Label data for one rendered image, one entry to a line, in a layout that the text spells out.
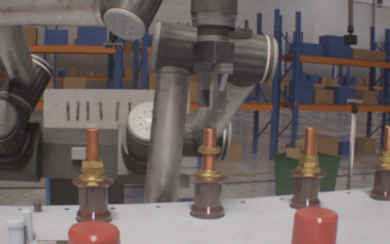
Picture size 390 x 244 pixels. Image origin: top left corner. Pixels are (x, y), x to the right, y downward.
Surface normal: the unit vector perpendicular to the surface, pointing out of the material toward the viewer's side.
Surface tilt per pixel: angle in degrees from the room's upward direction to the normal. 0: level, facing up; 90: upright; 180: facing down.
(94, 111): 90
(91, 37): 90
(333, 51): 90
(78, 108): 90
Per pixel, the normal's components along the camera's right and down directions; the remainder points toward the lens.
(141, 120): 0.15, -0.41
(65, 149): 0.16, 0.10
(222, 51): 0.37, 0.11
